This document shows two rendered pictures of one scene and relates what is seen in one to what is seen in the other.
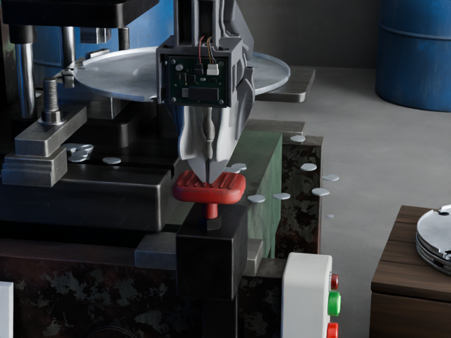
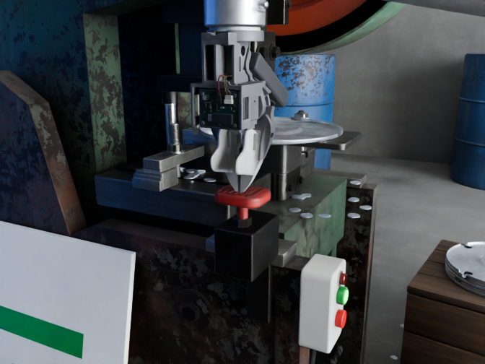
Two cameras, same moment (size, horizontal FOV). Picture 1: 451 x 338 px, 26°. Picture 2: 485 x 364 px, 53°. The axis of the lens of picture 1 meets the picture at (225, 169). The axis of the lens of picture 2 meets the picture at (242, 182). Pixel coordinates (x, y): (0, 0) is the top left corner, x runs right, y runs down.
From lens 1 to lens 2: 0.38 m
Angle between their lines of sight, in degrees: 16
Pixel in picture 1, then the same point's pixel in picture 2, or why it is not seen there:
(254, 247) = (287, 246)
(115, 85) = not seen: hidden behind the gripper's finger
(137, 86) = not seen: hidden behind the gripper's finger
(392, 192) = (450, 235)
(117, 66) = not seen: hidden behind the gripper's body
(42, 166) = (155, 177)
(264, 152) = (328, 188)
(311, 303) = (321, 292)
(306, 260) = (324, 260)
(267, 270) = (294, 264)
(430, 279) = (450, 289)
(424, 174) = (473, 226)
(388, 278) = (420, 285)
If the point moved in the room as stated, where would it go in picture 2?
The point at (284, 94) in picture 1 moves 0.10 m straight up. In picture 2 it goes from (330, 144) to (333, 87)
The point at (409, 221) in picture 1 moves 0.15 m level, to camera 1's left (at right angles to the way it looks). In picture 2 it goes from (444, 250) to (392, 244)
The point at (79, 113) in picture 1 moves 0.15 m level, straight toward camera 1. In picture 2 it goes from (196, 149) to (176, 167)
